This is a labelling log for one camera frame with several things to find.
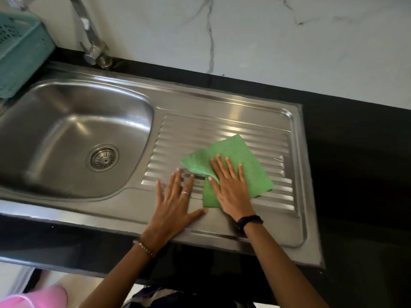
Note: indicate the dark patterned garment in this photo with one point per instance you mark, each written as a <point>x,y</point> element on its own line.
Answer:
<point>160,299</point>

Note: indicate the person's right little finger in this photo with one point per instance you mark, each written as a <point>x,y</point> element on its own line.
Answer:
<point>242,176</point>

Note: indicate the person's right hand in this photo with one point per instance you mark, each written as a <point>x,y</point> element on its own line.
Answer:
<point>232,195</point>

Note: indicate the metal sink drain strainer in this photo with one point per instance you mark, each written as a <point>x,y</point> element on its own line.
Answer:
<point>102,158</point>

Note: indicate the person's right thumb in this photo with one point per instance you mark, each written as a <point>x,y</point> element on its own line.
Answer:
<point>215,189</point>

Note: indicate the pink garment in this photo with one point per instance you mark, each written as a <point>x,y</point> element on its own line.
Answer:
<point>35,299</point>

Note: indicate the black wristband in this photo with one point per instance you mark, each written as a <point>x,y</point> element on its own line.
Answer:
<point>249,221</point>

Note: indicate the person's left little finger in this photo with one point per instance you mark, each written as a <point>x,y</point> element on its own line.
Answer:
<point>159,193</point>

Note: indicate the teal plastic basket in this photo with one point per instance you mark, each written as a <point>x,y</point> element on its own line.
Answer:
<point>22,51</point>

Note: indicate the chrome faucet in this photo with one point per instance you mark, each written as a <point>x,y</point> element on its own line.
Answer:
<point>93,49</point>

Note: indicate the person's left forearm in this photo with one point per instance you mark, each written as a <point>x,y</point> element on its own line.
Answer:
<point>122,279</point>

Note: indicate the person's left hand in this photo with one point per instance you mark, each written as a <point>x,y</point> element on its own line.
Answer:
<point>170,218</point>

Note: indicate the person's left thumb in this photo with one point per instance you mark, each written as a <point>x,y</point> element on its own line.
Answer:
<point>196,216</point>

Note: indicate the stainless steel sink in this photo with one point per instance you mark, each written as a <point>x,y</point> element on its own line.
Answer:
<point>96,115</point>

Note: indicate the person's right middle finger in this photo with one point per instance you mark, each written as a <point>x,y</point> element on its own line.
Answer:
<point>225,168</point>

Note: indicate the person's left middle finger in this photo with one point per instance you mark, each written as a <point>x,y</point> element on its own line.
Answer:
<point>177,186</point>

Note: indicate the person's right forearm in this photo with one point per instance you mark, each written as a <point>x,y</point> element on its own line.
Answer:
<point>282,269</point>

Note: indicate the green cleaning cloth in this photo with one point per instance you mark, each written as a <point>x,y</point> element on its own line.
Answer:
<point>250,160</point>

